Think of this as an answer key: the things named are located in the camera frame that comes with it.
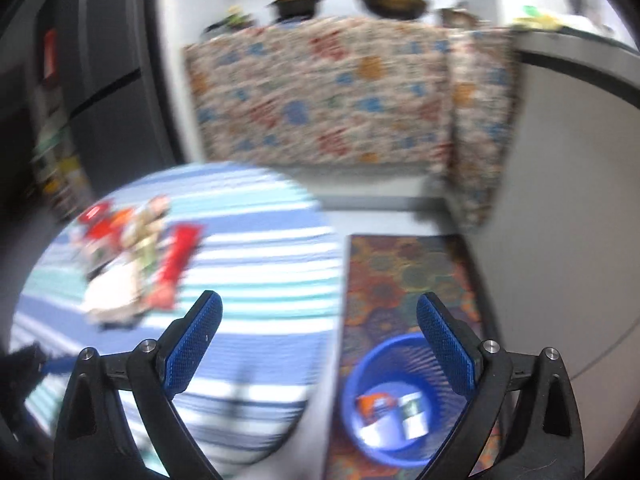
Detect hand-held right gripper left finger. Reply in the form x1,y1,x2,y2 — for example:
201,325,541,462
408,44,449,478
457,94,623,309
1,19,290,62
52,290,223,480

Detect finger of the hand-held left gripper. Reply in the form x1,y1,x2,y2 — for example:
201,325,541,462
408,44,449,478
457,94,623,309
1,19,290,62
42,356,77,377

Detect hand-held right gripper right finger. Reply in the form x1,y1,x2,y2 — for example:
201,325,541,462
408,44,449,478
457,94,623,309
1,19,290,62
416,292,586,480

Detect blue plastic basket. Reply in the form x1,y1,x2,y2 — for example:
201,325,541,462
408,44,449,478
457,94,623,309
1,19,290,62
342,334,481,468

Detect red plastic bag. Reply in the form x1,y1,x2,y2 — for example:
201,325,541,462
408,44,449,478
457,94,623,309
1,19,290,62
150,224,203,311

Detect orange white wrapper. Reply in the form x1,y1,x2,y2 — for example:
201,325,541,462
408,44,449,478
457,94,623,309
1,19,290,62
112,207,138,233

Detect colourful patterned floor mat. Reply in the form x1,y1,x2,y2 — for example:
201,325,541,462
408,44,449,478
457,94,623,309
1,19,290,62
325,234,501,480

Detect white green packet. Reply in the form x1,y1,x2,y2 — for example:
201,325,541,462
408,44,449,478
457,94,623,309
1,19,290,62
399,394,428,438

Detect white crumpled paper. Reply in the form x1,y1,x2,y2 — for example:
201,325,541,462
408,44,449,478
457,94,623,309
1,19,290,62
82,255,151,326

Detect orange blue packet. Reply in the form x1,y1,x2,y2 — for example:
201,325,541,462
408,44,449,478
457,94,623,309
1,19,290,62
356,394,401,446

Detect beige green packet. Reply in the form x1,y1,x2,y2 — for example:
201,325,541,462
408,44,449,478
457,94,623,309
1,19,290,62
132,195,171,281

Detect crushed red can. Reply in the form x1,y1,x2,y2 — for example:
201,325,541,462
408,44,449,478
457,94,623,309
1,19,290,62
75,201,118,241

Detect yellow cardboard box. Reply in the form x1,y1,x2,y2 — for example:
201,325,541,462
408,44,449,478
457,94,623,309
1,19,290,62
55,155,83,186

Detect printed patterned blanket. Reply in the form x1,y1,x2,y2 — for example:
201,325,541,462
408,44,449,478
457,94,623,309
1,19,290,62
182,15,521,231

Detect dark grey refrigerator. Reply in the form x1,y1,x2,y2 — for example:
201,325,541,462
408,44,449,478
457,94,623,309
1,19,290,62
30,0,176,201

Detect grey kitchen counter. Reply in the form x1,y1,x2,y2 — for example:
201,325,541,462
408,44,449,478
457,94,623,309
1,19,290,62
515,25,640,91

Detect steel pot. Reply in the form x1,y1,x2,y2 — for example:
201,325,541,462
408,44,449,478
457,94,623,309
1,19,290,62
437,6,481,28

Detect yellow green plastic items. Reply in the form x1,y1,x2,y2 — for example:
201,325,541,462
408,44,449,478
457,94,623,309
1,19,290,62
512,5,563,28

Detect black pot with red lid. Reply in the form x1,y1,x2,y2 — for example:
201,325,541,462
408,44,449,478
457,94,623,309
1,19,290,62
267,0,326,23

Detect dark wok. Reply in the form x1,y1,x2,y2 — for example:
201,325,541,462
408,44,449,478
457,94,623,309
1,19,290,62
357,0,431,18

